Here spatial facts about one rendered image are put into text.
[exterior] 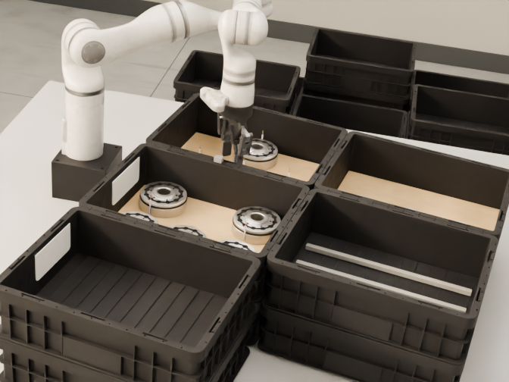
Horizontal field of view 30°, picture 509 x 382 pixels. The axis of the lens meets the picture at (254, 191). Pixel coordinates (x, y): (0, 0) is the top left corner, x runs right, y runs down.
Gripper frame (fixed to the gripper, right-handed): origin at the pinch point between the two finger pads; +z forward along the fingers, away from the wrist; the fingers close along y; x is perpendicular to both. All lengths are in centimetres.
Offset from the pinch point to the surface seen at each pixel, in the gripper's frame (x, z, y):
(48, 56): -30, 90, 261
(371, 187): -30.7, 6.8, -13.3
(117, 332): 46, -3, -52
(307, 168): -20.3, 6.8, -0.6
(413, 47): -129, 31, 104
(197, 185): 10.6, 3.1, -4.8
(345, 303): 2, 2, -54
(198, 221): 14.1, 6.6, -13.5
